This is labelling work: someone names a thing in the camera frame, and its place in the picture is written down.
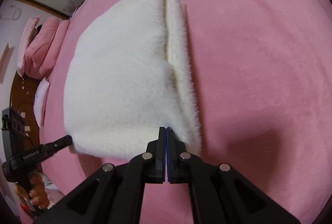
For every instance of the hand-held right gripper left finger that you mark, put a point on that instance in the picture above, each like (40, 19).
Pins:
(158, 159)

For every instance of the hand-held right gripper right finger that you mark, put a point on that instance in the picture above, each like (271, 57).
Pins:
(168, 159)

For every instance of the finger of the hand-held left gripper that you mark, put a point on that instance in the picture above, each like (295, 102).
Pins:
(58, 145)

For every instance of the white fluffy cardigan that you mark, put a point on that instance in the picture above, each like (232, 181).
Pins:
(116, 71)

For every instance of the person's left hand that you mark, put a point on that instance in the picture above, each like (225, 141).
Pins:
(39, 193)

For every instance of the small white printed pillow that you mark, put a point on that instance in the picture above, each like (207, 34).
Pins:
(41, 102)

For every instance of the person's pink clothing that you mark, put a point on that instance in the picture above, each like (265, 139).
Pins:
(55, 194)

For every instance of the wooden bed headboard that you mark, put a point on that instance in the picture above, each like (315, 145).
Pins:
(18, 94)

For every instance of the folded pink quilt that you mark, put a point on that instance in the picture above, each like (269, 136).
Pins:
(44, 50)

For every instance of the pink lace-trimmed pillow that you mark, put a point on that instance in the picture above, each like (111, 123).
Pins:
(24, 42)

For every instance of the pink bed blanket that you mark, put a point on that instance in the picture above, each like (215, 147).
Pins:
(259, 58)

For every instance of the wooden wall shelf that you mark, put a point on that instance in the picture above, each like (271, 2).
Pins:
(4, 58)

